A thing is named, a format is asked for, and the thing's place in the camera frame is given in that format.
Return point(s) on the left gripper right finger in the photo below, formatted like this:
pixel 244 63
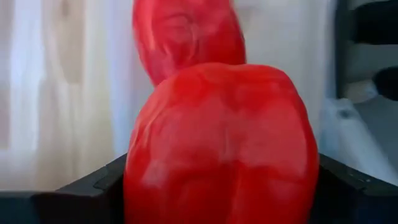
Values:
pixel 357 205

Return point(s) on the red bell pepper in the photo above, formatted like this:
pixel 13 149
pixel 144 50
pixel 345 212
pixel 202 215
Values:
pixel 217 140
pixel 186 31

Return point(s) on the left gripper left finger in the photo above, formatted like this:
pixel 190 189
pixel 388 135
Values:
pixel 62 208

